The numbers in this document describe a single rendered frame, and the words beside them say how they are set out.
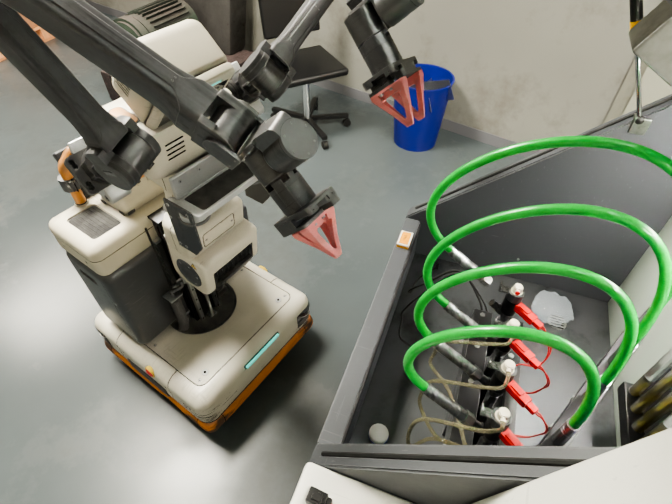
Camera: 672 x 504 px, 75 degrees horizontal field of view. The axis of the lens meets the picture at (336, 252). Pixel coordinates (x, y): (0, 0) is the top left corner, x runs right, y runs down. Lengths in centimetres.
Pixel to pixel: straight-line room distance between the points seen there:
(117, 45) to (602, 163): 88
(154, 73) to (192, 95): 5
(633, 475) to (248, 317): 152
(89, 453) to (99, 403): 20
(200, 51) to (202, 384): 110
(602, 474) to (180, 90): 63
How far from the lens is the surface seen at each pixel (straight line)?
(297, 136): 60
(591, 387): 60
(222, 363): 171
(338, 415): 85
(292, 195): 65
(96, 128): 89
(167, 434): 196
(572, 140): 65
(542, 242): 118
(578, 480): 51
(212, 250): 133
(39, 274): 274
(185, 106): 64
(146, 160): 94
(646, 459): 45
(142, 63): 67
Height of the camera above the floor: 173
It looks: 46 degrees down
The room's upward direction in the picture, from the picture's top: straight up
